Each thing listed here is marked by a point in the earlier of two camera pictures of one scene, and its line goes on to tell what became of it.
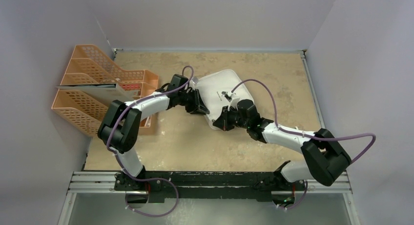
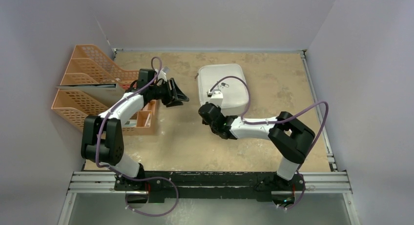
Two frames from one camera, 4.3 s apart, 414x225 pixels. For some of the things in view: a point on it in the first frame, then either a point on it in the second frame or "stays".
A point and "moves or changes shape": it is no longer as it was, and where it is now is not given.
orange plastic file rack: x=88 y=66 stays
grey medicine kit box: x=210 y=88 moves or changes shape
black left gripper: x=196 y=107 -> x=177 y=97
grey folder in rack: x=109 y=92 stays
